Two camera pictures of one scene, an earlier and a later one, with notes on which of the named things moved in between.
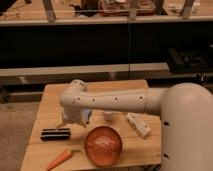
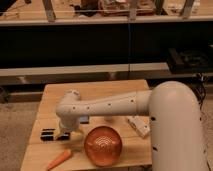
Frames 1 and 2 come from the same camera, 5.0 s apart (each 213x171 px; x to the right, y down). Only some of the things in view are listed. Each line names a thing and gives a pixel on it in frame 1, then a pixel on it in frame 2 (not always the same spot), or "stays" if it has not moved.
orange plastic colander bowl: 103,146 stays
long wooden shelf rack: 58,41 stays
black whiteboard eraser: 55,134 stays
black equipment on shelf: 189,60 stays
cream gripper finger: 82,123 -> 78,131
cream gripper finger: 59,122 -> 60,133
